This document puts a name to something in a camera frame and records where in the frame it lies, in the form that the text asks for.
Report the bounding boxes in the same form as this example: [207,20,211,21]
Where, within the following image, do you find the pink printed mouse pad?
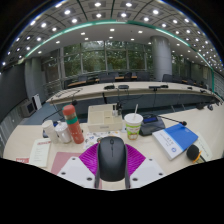
[50,151,83,176]

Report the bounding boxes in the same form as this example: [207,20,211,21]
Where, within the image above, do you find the blue and white book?
[151,123,199,161]

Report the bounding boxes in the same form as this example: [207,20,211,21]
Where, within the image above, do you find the red and white leaflet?
[14,156,31,165]

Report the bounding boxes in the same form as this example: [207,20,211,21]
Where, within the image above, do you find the ceiling lights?
[0,0,224,68]

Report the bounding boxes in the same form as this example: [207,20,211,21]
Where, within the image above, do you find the red bottle with green band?
[62,104,85,145]

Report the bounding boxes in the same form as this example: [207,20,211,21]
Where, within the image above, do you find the white sheet with red header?
[28,138,52,168]

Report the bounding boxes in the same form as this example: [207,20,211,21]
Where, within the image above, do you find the white printed paper sheet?
[193,134,214,163]

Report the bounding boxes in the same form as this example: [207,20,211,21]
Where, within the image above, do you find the dark grey computer mouse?
[96,135,129,183]

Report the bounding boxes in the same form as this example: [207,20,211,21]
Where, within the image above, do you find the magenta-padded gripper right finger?
[123,143,167,190]

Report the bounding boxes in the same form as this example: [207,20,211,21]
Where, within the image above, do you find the black handheld microphone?
[186,144,208,164]

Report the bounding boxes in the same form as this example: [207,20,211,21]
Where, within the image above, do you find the green and white drink cup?
[123,103,144,141]

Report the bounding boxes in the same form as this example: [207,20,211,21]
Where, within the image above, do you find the beige desk organizer box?
[86,103,124,133]

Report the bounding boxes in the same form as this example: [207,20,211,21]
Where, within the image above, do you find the white computer unit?
[19,93,43,118]

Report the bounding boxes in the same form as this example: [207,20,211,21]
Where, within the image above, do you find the long curved conference table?
[45,81,223,106]

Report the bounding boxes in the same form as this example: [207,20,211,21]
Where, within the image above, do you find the white lidded mug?
[54,121,73,144]

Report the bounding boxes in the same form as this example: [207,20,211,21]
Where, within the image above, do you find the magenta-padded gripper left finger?
[57,142,101,190]

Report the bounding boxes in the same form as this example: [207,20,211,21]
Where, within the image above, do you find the colourful sticker sheet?
[82,129,122,150]

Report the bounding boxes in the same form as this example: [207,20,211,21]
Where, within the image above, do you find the dark office chairs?
[63,71,214,89]

